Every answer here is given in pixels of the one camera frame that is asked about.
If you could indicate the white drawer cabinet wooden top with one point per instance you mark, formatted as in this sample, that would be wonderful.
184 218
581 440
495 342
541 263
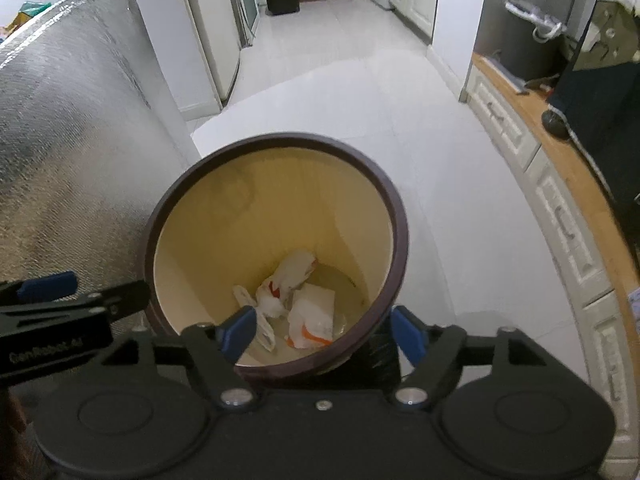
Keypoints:
570 220

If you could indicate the black box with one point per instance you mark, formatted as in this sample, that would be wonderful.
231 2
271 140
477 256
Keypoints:
283 1

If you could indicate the black computer mouse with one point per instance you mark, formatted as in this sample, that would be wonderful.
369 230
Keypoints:
554 122

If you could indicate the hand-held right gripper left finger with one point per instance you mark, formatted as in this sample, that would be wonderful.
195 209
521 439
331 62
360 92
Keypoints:
242 332

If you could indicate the beige refrigerator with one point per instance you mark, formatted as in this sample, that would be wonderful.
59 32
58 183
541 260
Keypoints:
212 35

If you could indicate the brown rimmed beige trash bin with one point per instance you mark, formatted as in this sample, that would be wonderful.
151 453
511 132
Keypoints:
300 210

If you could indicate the dark monitor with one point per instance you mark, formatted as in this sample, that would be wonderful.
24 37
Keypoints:
600 110

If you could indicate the crumpled white orange paper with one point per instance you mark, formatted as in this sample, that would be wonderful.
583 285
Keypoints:
290 275
312 317

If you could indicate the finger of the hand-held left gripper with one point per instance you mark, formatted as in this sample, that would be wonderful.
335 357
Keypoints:
122 299
47 286

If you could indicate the colourful packets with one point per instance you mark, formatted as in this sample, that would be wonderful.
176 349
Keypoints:
25 15

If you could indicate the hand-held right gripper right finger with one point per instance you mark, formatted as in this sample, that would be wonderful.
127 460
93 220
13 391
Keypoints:
407 335

